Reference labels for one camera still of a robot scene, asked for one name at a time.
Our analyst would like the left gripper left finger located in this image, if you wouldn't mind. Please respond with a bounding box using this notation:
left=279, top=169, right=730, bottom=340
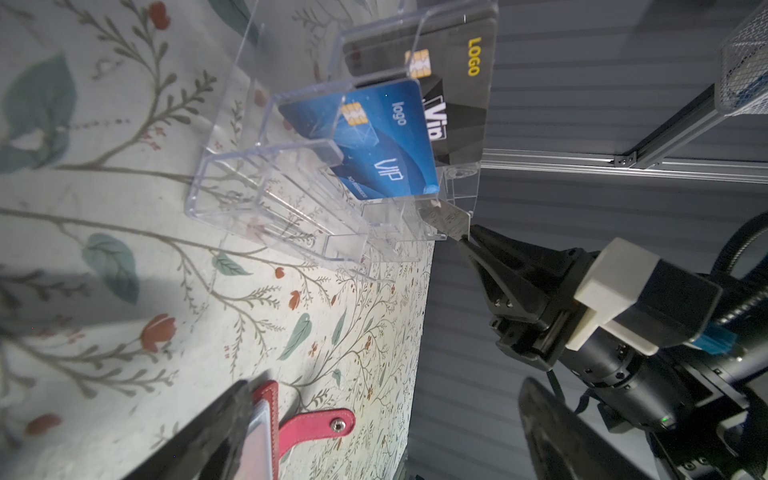
left=126, top=380, right=254, bottom=480

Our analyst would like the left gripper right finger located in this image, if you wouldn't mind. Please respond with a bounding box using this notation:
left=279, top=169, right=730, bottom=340
left=518, top=378, right=648, bottom=480

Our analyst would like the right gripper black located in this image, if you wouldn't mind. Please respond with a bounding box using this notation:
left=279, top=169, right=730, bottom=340
left=459, top=224, right=597, bottom=371

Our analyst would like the red leather card holder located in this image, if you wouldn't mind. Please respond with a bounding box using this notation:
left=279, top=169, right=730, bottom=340
left=234, top=380, right=357, bottom=479

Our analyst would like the silver vip card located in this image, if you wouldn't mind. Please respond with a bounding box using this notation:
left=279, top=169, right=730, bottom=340
left=418, top=199, right=471, bottom=241

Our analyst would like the blue vip card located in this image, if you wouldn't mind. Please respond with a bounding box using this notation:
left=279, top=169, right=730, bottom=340
left=278, top=79, right=440, bottom=201

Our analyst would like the black vip card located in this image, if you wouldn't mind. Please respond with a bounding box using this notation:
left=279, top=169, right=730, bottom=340
left=342, top=15, right=497, bottom=167

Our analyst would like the clear acrylic organizer tray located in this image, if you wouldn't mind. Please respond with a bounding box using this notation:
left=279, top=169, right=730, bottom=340
left=185, top=1, right=499, bottom=271

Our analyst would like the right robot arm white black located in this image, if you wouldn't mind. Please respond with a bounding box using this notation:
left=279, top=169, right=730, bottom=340
left=458, top=214, right=767, bottom=479

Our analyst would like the floral table mat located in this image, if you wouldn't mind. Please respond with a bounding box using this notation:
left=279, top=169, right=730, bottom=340
left=1, top=1, right=434, bottom=479

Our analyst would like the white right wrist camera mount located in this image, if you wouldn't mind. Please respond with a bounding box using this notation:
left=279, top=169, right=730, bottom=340
left=566, top=238, right=660, bottom=356

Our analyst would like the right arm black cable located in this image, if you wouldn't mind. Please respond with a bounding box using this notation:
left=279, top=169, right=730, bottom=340
left=707, top=209, right=768, bottom=313

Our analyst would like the white wire mesh basket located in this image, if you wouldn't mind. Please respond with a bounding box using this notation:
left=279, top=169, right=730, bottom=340
left=715, top=1, right=767, bottom=116

